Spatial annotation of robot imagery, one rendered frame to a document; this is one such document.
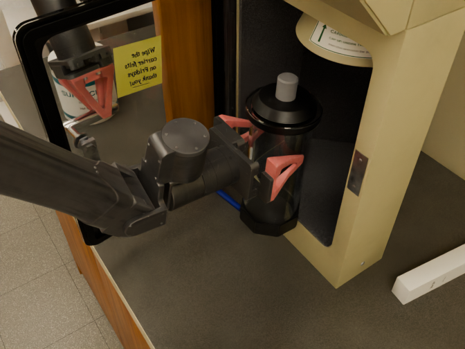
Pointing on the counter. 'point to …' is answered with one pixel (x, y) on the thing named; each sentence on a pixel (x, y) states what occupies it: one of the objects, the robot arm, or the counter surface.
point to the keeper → (357, 172)
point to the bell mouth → (331, 43)
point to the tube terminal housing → (383, 127)
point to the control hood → (376, 13)
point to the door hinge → (230, 7)
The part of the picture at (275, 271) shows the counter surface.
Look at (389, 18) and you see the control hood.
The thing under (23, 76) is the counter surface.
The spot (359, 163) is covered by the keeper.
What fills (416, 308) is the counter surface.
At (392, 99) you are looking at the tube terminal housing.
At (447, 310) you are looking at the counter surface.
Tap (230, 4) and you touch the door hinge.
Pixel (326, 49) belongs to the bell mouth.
